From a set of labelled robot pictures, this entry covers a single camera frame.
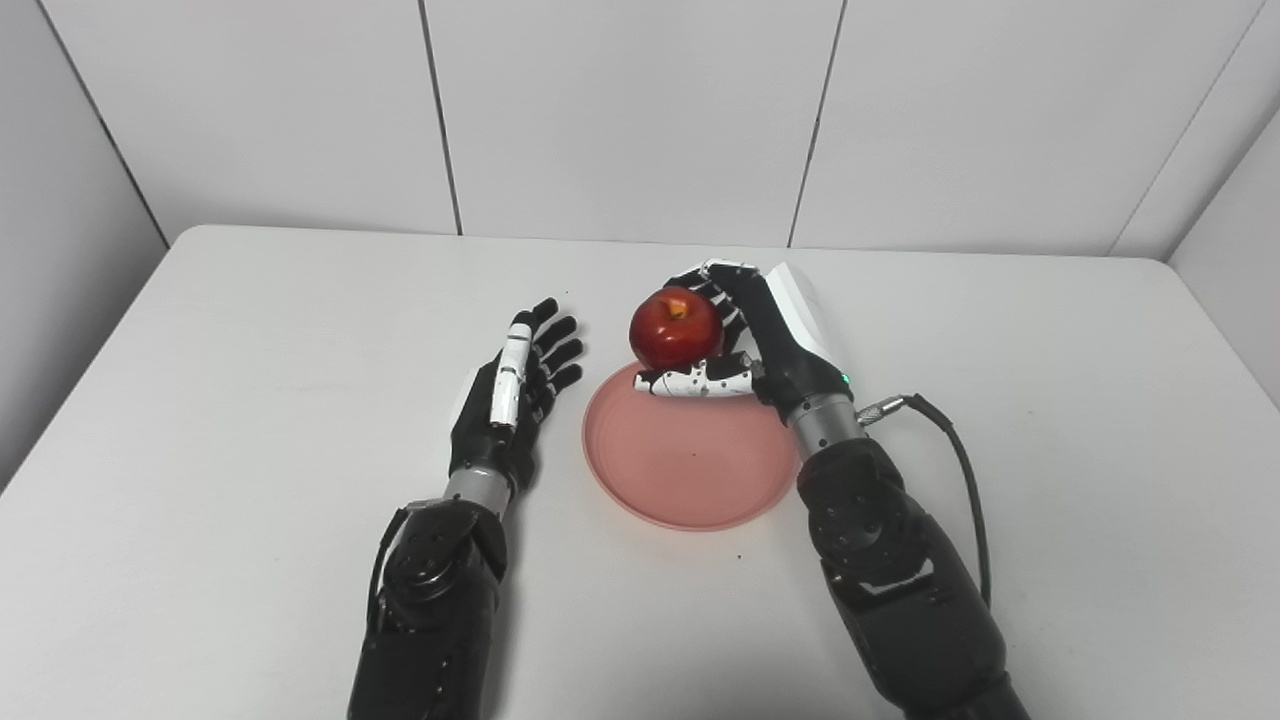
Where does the red apple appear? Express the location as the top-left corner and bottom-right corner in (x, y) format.
(629, 286), (725, 372)

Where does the pink round plate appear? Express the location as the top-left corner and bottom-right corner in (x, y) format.
(582, 360), (801, 532)

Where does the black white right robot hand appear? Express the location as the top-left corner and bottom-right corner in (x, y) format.
(634, 259), (857, 426)

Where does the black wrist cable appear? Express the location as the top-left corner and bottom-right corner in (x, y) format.
(858, 393), (993, 609)
(366, 500), (441, 631)

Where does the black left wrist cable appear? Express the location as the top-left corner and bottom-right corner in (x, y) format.
(366, 500), (441, 631)

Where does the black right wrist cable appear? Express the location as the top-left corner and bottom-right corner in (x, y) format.
(858, 393), (993, 609)

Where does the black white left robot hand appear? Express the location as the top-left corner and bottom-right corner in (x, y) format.
(447, 297), (585, 496)

